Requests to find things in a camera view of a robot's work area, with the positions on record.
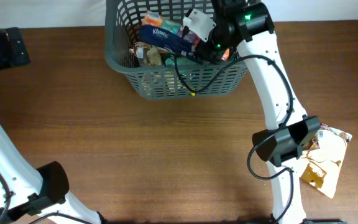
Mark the cream snack pouch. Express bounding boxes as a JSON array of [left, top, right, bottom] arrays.
[[300, 123, 352, 198]]

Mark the orange spaghetti pasta packet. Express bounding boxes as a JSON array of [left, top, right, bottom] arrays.
[[221, 48, 230, 61]]

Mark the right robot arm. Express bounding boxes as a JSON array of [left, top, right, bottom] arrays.
[[183, 1, 319, 223]]

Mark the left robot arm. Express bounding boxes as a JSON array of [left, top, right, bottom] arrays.
[[0, 27, 107, 223]]

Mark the light teal tissue packet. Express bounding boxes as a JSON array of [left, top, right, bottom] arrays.
[[164, 55, 200, 67]]

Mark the grey plastic basket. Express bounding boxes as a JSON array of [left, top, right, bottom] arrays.
[[104, 0, 272, 100]]

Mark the beige chocolate snack pouch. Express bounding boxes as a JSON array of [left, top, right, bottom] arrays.
[[127, 40, 186, 97]]

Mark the blue tissue multipack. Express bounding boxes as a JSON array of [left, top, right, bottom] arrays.
[[139, 11, 201, 62]]

